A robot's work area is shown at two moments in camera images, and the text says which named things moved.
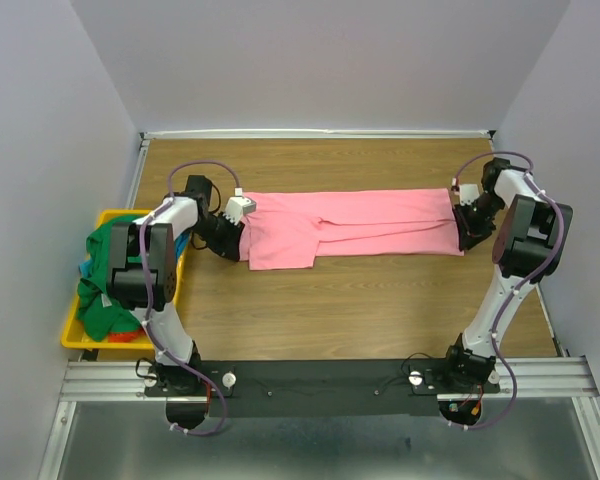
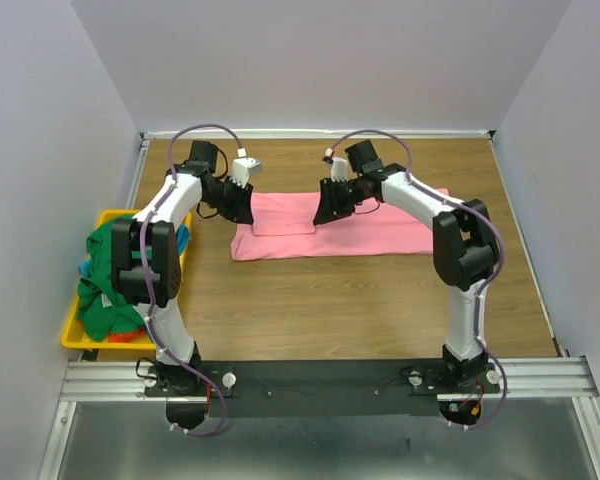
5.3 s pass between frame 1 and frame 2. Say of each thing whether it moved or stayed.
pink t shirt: stayed
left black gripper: moved
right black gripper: moved
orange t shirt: stayed
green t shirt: stayed
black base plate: stayed
